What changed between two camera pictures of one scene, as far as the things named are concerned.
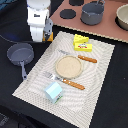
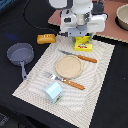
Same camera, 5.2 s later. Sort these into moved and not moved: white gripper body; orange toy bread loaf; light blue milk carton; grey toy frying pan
Moved: white gripper body
Not moved: light blue milk carton; orange toy bread loaf; grey toy frying pan
